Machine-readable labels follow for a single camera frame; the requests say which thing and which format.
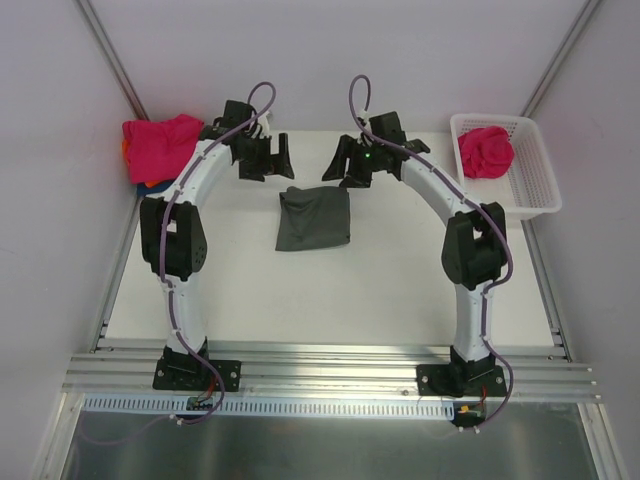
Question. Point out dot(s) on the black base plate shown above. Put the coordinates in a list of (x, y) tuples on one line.
[(195, 377), (451, 381)]

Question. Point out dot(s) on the dark grey t-shirt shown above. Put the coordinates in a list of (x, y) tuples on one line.
[(313, 219)]

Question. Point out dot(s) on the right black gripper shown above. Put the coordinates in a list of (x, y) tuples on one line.
[(353, 163)]

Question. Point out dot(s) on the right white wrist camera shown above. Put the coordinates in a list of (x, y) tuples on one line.
[(362, 118)]

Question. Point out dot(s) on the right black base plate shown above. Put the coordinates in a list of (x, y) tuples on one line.
[(451, 381)]

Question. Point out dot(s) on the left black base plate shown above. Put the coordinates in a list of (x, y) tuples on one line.
[(195, 377)]

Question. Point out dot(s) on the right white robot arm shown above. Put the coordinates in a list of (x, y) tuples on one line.
[(474, 255)]

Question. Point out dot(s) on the folded orange t-shirt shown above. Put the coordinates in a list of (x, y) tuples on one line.
[(125, 144)]

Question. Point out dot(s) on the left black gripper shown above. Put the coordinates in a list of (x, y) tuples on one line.
[(261, 155)]

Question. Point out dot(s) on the white plastic basket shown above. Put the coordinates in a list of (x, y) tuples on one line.
[(529, 188)]

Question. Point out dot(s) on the crumpled pink t-shirt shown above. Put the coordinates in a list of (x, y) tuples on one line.
[(485, 153)]

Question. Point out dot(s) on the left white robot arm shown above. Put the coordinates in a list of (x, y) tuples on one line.
[(173, 240)]

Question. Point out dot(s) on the aluminium mounting rail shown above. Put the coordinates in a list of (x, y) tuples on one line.
[(330, 370)]

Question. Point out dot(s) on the folded blue t-shirt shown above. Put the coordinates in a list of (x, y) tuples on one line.
[(142, 190)]

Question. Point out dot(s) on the white slotted cable duct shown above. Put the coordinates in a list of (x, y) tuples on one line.
[(272, 407)]

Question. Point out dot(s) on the folded pink t-shirt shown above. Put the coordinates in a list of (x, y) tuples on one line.
[(132, 127)]

